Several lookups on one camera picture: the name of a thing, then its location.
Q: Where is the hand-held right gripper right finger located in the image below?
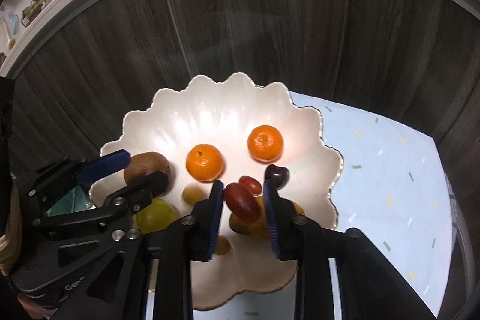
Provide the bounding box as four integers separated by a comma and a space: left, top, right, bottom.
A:
263, 180, 437, 320

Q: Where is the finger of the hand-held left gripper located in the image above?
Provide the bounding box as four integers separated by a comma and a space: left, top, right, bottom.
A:
34, 170, 169, 239
14, 150, 132, 221

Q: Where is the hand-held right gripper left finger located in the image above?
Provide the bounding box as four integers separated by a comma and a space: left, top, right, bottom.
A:
49, 181, 224, 320

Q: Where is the tan longan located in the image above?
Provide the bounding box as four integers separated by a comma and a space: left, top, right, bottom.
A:
213, 235, 231, 256
181, 184, 208, 205

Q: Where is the yellow mango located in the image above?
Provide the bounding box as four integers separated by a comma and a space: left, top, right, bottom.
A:
229, 198, 306, 242

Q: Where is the brown kiwi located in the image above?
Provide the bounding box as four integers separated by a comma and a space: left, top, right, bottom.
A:
124, 151, 171, 189

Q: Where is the green apple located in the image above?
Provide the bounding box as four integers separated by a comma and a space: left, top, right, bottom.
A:
135, 198, 180, 234

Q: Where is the red date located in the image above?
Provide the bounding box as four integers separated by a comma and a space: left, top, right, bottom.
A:
224, 182, 261, 224
239, 175, 263, 196

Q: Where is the dark purple plum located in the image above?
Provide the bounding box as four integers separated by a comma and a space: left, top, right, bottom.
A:
263, 164, 290, 190

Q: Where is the orange mandarin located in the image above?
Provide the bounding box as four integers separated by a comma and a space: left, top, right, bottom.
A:
247, 124, 284, 162
186, 144, 226, 182

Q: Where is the white scalloped ceramic bowl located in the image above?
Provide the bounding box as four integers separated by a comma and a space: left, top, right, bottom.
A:
89, 73, 344, 311

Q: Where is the person's left forearm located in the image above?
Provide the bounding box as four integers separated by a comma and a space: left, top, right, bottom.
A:
0, 170, 23, 276

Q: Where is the light blue patterned tablecloth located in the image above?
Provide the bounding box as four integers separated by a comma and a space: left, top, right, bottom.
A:
193, 91, 467, 320

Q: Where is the wire sink basket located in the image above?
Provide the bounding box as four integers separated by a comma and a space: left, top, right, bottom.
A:
20, 0, 61, 27

